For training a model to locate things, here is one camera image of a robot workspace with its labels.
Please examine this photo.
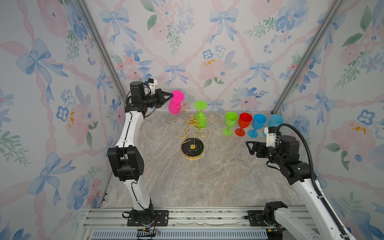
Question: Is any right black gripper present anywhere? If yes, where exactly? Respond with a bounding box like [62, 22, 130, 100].
[246, 140, 285, 168]

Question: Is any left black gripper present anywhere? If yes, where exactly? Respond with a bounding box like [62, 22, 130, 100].
[143, 90, 173, 109]

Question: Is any pink wine glass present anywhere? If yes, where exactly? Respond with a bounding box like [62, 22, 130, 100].
[169, 90, 185, 115]

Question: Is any bright blue wine glass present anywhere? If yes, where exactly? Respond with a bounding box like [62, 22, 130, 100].
[248, 114, 267, 138]

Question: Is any red wine glass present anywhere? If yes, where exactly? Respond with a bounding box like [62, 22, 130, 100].
[235, 113, 253, 137]

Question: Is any teal blue wine glass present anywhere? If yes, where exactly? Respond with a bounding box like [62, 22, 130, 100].
[262, 115, 285, 137]

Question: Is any green wine glass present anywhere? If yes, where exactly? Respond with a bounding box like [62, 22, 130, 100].
[194, 101, 208, 129]
[223, 112, 239, 136]

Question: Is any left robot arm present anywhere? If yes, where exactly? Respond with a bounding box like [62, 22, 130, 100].
[107, 79, 174, 227]

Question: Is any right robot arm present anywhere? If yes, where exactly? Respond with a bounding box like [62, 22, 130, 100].
[246, 134, 354, 240]

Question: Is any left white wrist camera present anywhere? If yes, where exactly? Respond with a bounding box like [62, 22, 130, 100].
[145, 78, 158, 95]

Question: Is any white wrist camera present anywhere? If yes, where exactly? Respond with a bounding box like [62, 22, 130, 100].
[264, 127, 278, 148]
[145, 78, 158, 95]

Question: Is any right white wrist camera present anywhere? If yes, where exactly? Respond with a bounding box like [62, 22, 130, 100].
[264, 127, 278, 148]

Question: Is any gold wire wine glass rack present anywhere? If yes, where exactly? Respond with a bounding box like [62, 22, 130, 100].
[167, 104, 217, 160]

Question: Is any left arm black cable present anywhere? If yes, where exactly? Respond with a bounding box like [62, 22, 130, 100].
[121, 89, 157, 211]

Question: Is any left aluminium corner post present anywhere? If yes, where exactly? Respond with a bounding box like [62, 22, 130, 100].
[74, 0, 128, 107]

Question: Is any aluminium corner post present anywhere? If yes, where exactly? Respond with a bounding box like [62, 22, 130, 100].
[74, 0, 128, 107]
[271, 0, 345, 114]

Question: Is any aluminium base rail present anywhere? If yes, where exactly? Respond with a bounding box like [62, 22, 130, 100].
[76, 206, 341, 240]

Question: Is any right aluminium corner post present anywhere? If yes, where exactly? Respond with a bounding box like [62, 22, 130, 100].
[271, 0, 345, 114]

